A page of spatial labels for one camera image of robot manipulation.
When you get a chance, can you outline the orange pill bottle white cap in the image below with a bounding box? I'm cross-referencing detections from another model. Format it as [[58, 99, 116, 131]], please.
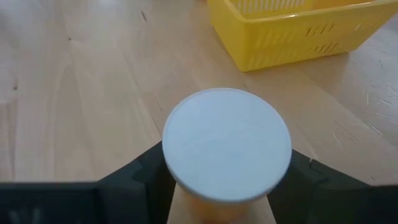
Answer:
[[161, 88, 293, 224]]

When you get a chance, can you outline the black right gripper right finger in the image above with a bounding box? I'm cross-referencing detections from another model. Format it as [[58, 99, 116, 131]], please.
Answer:
[[266, 149, 398, 224]]

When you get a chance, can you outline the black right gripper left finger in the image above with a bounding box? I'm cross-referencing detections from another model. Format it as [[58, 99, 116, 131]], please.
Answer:
[[0, 141, 177, 224]]

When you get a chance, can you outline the yellow plastic basket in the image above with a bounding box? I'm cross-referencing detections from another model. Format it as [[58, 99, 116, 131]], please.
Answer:
[[206, 0, 398, 73]]

